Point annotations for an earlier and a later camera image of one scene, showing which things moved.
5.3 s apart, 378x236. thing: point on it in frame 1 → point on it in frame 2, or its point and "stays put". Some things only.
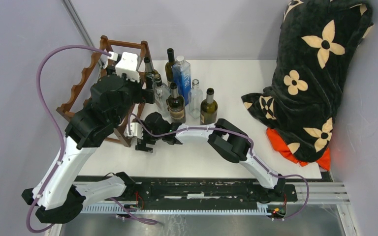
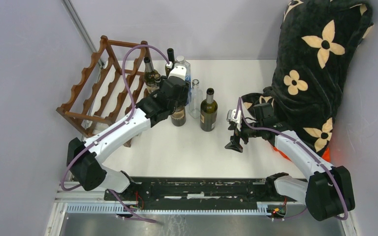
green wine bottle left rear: [149, 73] stays put
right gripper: [141, 145] → [235, 140]
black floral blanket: [319, 38] stays put
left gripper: [148, 94] → [182, 100]
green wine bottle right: [208, 109] stays put
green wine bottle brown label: [176, 107] stays put
